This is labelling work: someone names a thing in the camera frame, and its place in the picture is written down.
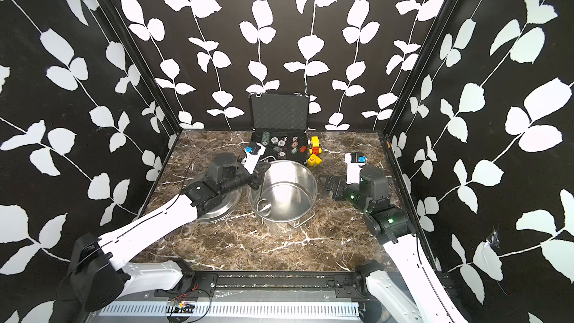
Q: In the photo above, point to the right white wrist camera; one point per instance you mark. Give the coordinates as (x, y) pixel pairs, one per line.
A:
(354, 161)

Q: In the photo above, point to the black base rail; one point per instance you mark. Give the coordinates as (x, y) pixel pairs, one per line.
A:
(344, 284)

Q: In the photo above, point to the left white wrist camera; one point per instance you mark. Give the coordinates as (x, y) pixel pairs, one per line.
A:
(253, 152)

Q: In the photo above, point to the white perforated cable duct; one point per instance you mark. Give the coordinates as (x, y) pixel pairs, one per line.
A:
(295, 310)

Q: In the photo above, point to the stainless steel pot lid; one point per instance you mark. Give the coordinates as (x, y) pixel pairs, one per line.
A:
(226, 207)

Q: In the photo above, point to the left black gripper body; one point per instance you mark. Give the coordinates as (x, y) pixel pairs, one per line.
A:
(252, 179)

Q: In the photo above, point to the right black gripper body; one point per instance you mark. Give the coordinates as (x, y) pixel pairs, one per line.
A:
(341, 183)

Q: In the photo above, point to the yellow red toy blocks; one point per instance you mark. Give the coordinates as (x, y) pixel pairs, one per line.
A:
(314, 151)

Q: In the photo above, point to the long metal spoon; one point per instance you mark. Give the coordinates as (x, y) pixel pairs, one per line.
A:
(263, 206)

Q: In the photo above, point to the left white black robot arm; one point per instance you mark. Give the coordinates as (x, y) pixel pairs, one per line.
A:
(98, 271)

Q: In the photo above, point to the black open case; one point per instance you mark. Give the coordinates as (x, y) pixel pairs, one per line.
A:
(280, 123)

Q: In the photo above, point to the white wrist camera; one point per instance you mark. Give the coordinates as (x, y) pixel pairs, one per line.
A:
(253, 152)
(354, 161)

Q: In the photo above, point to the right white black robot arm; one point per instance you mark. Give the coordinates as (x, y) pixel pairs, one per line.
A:
(419, 294)

